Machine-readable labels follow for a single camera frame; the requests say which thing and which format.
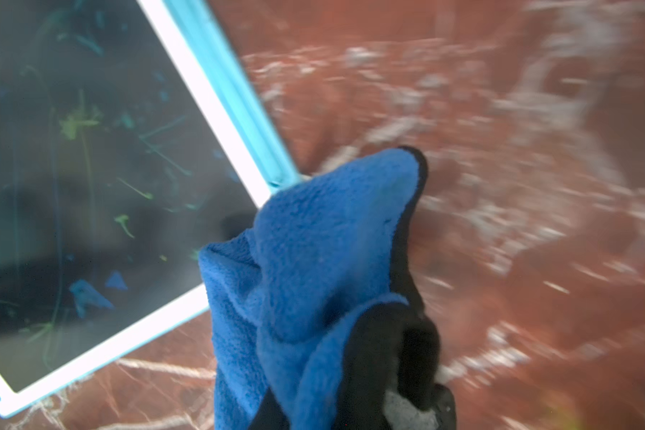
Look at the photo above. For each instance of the blue microfiber cloth black trim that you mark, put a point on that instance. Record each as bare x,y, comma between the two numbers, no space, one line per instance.
316,320

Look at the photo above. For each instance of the blue framed drawing tablet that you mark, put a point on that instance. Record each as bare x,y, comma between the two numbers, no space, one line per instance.
130,137

